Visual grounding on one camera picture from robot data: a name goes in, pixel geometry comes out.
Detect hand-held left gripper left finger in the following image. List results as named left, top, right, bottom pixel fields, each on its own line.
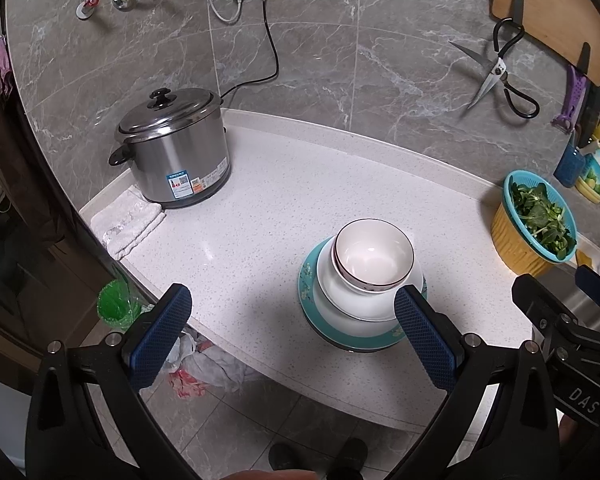
left=25, top=283, right=192, bottom=480

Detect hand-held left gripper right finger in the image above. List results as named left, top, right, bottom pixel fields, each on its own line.
left=385, top=285, right=563, bottom=480

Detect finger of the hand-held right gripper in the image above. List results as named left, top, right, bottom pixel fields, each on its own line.
left=575, top=265, right=600, bottom=333
left=511, top=274, right=581, bottom=346

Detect plain white plate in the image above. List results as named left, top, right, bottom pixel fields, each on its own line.
left=316, top=255, right=426, bottom=322

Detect teal rimmed floral plate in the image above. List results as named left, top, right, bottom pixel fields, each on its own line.
left=298, top=237, right=428, bottom=354

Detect white bowl with pink blossoms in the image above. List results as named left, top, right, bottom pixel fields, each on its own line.
left=333, top=218, right=415, bottom=294

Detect plain white bowl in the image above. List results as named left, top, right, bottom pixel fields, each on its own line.
left=320, top=247, right=423, bottom=311

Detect steel sink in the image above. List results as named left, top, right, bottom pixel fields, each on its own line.
left=540, top=240, right=600, bottom=333

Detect white tray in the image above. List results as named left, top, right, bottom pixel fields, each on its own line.
left=575, top=235, right=600, bottom=273

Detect green trash bin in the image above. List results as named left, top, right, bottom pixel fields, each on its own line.
left=96, top=280, right=143, bottom=332

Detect red printed bag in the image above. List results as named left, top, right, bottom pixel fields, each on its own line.
left=167, top=367, right=208, bottom=402

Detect white plastic bag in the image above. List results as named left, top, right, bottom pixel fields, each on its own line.
left=172, top=330, right=256, bottom=393

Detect green leafy vegetables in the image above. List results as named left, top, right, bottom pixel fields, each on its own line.
left=510, top=182, right=576, bottom=261

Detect teal plastic colander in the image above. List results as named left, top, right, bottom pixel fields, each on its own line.
left=502, top=170, right=578, bottom=262

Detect white folded towel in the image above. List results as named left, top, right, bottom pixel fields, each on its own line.
left=90, top=187, right=167, bottom=261

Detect blue plastic cup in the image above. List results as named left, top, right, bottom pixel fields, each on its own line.
left=553, top=135, right=588, bottom=188

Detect black shoe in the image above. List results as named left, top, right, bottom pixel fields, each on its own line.
left=269, top=442, right=301, bottom=471
left=337, top=437, right=370, bottom=471

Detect stainless steel rice cooker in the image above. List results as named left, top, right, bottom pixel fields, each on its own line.
left=108, top=102, right=231, bottom=209

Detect dark glass door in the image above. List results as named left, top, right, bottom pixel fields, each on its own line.
left=0, top=0, right=146, bottom=376

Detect purple kitchen peeler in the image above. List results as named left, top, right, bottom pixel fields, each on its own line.
left=552, top=65, right=588, bottom=133

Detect steel cooker lid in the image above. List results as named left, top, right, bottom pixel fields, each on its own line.
left=117, top=87, right=220, bottom=136

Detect wooden cutting board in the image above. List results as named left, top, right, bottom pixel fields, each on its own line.
left=489, top=0, right=600, bottom=87

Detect pink cloth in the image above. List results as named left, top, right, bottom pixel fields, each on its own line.
left=0, top=35, right=13, bottom=96

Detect black handled kitchen scissors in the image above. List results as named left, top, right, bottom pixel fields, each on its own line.
left=449, top=17, right=541, bottom=120

